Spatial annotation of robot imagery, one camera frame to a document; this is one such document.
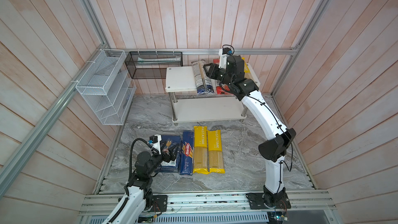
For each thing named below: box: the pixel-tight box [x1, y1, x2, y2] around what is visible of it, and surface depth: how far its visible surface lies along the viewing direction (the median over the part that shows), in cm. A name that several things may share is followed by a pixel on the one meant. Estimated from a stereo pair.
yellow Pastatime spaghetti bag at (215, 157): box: [207, 129, 226, 174], surface depth 90 cm
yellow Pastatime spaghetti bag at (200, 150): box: [192, 125, 210, 175], surface depth 90 cm
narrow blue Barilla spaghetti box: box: [179, 130, 194, 176], surface depth 87 cm
